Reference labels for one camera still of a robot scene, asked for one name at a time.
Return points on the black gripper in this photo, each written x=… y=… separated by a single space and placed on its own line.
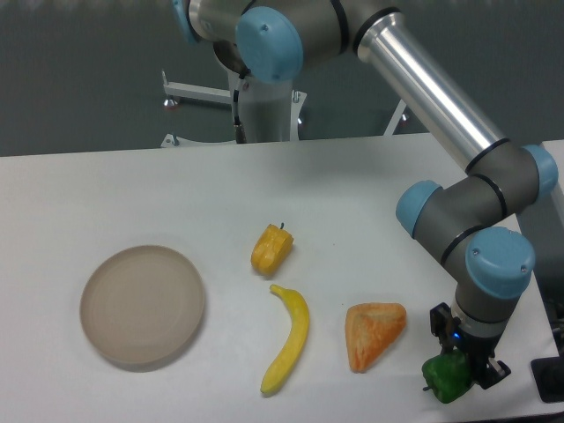
x=477 y=340

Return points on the black device at table edge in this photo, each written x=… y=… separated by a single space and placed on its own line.
x=548 y=376

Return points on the yellow toy bell pepper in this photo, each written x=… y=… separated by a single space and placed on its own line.
x=271 y=250

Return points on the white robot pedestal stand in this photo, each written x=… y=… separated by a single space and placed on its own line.
x=338 y=98

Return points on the orange triangular toy bread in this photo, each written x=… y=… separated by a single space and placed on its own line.
x=370 y=329

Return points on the green toy bell pepper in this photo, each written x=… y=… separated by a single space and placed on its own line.
x=448 y=376

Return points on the beige round plate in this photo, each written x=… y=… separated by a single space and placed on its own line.
x=142 y=307

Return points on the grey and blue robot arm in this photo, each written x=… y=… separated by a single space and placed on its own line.
x=267 y=44

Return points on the yellow toy banana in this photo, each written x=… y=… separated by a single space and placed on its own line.
x=283 y=365

